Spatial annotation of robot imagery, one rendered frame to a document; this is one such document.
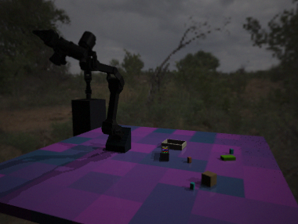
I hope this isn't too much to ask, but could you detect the green flat block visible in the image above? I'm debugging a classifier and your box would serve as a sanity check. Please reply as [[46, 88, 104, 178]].
[[220, 154, 236, 161]]

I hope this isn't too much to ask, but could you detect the beige square tray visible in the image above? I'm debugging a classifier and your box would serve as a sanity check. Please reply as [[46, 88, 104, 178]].
[[162, 139, 187, 150]]

